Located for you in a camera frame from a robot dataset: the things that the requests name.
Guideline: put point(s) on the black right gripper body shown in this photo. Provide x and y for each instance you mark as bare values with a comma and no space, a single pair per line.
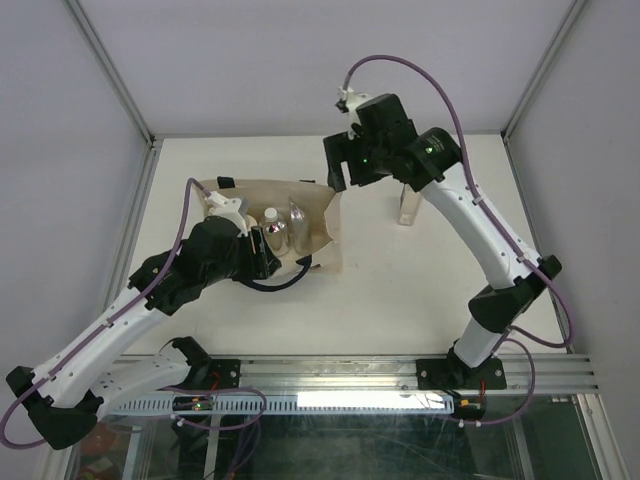
369,163

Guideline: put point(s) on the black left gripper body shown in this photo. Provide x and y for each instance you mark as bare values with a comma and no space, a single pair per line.
246,261

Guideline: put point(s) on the clear square bottle black cap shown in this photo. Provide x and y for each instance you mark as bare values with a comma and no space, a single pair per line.
410,202

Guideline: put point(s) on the cream canvas tote bag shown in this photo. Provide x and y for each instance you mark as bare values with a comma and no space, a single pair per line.
320,203

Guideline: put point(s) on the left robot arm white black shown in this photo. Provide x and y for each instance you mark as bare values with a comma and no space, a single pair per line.
66,396

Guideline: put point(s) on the round silver bottle white cap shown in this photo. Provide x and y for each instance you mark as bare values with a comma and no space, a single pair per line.
276,231

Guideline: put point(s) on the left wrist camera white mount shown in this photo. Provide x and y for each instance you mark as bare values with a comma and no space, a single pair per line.
234,210

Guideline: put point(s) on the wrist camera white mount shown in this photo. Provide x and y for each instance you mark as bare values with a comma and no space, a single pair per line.
348,102
234,210

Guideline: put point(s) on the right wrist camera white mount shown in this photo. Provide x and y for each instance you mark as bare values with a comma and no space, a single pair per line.
348,102

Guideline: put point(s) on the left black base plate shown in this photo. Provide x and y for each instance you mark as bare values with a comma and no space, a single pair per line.
208,374

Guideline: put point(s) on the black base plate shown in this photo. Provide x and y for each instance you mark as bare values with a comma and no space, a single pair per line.
448,373
208,374

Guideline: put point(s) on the aluminium frame rail back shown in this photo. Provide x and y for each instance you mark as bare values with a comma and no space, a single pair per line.
163,136

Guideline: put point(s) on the left aluminium frame post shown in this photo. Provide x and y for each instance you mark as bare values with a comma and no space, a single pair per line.
91,36

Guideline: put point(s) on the aluminium frame post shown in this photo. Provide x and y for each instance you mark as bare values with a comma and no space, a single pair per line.
91,36
545,65

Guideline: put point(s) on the right aluminium frame post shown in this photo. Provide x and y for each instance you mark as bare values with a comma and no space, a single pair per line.
545,65

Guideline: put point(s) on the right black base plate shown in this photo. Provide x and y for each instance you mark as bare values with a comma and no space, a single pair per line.
448,373

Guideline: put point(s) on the grey slotted cable duct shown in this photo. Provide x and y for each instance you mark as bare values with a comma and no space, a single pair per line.
309,402

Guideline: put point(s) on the aluminium mounting rail front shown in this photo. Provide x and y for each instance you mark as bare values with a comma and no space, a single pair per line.
555,374

